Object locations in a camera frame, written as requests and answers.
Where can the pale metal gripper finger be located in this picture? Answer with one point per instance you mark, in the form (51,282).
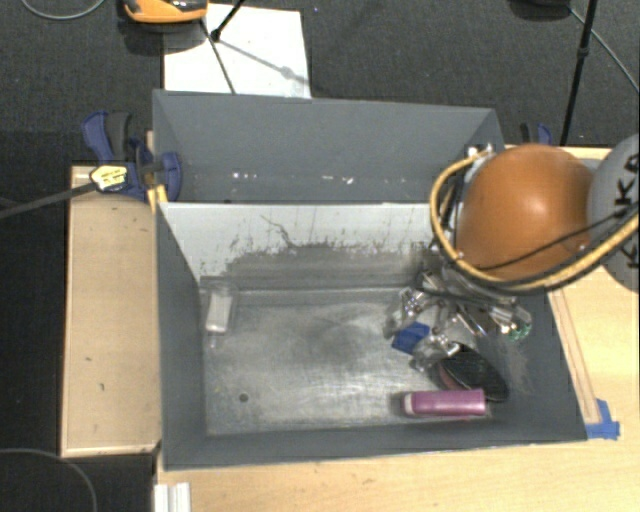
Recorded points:
(404,312)
(434,350)

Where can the blue block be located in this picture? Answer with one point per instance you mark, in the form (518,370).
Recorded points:
(409,338)

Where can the pale wood board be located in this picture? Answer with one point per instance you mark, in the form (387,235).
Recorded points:
(110,310)

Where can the grey metal bin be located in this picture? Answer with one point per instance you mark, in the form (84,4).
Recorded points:
(310,350)

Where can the purple tube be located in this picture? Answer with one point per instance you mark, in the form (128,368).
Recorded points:
(447,403)

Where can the black oval brush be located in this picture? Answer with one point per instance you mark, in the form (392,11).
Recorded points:
(477,376)

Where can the clear glass bottle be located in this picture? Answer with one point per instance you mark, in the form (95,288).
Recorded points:
(218,312)

